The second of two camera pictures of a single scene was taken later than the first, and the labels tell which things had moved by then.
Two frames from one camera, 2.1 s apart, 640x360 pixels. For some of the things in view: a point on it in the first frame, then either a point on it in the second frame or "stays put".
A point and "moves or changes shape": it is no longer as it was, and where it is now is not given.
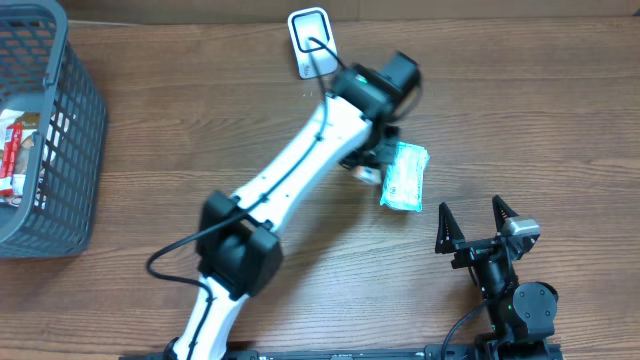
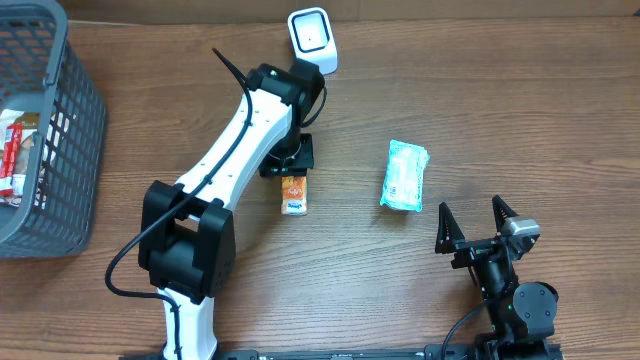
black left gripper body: (385, 148) to (282, 168)
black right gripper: (480, 248) stays put
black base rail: (379, 353) stays put
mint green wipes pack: (403, 182) stays put
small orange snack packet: (368, 174) moves or changes shape
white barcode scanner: (313, 42) stays put
